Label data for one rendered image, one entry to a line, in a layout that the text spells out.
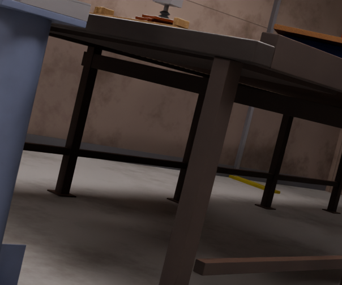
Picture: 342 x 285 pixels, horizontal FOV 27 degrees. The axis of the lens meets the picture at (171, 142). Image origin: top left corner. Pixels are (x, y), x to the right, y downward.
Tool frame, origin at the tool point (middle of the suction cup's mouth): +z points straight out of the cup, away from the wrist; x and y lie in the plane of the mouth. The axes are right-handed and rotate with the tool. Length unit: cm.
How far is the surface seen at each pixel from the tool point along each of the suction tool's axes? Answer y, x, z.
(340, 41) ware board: -52, -32, -6
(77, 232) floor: 56, -40, 97
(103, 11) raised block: 20.2, 9.4, 2.1
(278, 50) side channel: -63, 23, 6
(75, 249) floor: 34, -19, 97
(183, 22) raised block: -18.8, 11.4, 1.9
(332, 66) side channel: -65, -5, 6
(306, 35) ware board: -41.6, -26.9, -5.2
